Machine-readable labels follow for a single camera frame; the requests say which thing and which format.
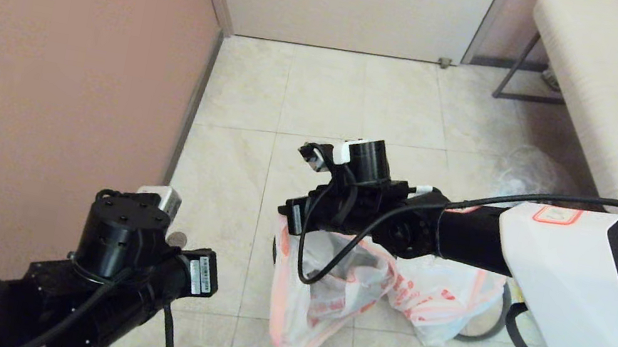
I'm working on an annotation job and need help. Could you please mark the white trash bag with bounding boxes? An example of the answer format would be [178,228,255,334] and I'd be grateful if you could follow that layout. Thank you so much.
[255,216,405,347]
[379,249,511,347]

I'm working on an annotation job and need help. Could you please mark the grey bin rim ring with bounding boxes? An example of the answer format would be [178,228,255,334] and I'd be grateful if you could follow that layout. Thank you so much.
[453,276,513,347]

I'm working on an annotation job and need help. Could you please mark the clear plastic bag black contents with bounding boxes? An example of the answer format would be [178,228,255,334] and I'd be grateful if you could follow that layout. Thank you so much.
[490,140,594,213]

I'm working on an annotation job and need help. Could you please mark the white door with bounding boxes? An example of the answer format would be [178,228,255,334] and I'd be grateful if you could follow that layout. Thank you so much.
[190,0,500,80]

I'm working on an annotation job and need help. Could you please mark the beige wooden bench table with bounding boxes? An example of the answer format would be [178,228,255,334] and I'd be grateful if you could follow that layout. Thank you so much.
[472,26,618,236]

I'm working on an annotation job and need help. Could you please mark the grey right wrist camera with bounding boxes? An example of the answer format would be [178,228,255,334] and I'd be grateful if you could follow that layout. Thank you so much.
[295,139,336,175]

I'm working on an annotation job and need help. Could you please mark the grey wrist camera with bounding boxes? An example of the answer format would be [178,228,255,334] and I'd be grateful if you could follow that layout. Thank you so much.
[295,139,336,175]
[133,180,185,222]

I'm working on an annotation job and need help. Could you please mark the short black left wrist cable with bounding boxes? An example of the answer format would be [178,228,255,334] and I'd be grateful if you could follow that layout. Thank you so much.
[155,299,184,347]

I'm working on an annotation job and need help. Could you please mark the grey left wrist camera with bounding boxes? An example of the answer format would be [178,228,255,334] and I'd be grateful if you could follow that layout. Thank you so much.
[133,180,185,222]

